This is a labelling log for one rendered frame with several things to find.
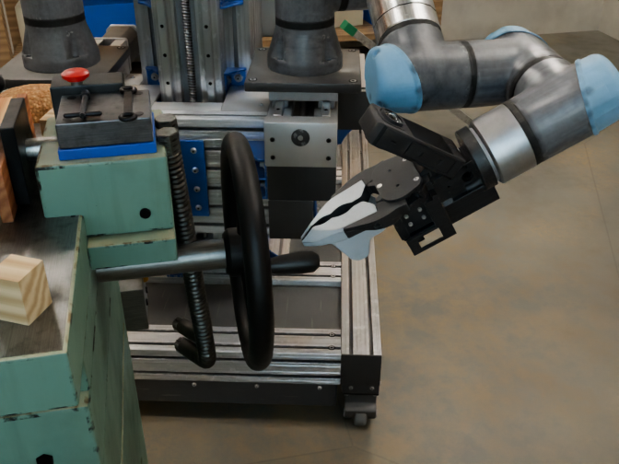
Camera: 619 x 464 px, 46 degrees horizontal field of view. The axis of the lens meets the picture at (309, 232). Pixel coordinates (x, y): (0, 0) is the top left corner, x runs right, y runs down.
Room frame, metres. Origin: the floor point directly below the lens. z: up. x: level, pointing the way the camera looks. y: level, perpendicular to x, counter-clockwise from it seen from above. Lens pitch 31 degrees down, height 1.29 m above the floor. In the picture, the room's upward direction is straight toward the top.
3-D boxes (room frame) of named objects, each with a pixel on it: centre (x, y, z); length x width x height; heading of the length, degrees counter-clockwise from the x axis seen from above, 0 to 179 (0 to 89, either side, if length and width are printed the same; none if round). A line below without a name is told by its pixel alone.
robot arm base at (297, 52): (1.43, 0.01, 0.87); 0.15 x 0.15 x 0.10
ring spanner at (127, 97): (0.74, 0.19, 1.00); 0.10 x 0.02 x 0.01; 12
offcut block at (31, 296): (0.51, 0.25, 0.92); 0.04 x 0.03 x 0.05; 164
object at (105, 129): (0.76, 0.23, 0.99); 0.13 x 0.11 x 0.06; 12
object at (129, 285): (0.96, 0.33, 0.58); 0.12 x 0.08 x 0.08; 102
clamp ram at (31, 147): (0.74, 0.29, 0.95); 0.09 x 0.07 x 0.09; 12
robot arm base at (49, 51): (1.45, 0.50, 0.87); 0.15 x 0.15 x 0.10
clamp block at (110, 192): (0.75, 0.23, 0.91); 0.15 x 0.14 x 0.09; 12
